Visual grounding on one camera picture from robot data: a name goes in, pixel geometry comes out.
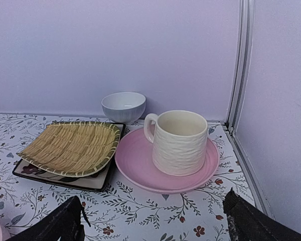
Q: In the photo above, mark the pink round plate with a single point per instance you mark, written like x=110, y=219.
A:
x=133, y=158

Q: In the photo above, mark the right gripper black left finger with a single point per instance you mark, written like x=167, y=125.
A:
x=63, y=223

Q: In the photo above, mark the white ceramic bowl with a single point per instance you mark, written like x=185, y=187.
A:
x=124, y=107

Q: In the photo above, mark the cream textured mug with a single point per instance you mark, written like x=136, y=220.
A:
x=179, y=139

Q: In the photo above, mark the woven bamboo tray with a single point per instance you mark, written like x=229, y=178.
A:
x=73, y=149

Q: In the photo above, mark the square floral plate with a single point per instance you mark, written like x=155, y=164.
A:
x=94, y=183

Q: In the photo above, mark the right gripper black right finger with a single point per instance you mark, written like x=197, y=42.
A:
x=245, y=222

